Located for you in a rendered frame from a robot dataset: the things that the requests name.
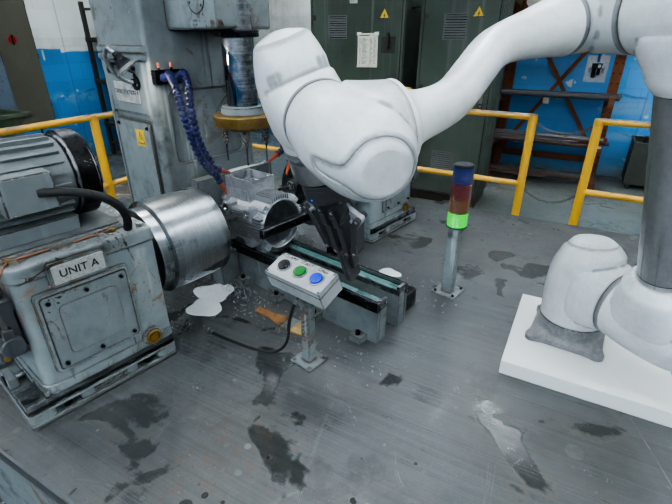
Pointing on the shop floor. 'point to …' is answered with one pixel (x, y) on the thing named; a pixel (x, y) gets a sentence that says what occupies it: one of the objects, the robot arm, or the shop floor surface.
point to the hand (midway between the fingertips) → (349, 263)
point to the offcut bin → (636, 162)
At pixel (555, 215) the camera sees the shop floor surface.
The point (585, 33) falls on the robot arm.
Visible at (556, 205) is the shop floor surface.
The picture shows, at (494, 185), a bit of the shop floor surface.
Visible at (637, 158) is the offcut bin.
